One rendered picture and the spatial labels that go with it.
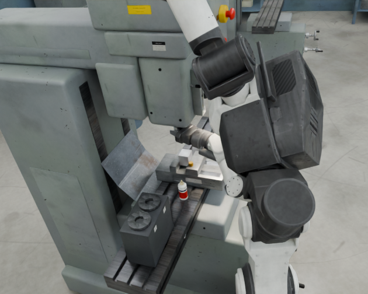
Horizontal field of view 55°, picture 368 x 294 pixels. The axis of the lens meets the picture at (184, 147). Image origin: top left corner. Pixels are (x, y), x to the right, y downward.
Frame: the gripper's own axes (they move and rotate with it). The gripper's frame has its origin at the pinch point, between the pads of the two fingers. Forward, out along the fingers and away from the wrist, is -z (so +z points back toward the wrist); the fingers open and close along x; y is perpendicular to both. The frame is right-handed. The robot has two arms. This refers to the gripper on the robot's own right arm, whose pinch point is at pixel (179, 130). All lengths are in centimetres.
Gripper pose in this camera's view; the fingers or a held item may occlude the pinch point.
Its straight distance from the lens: 162.0
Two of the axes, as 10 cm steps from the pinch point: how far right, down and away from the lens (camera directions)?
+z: 7.5, 3.1, -5.9
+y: 1.1, 8.1, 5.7
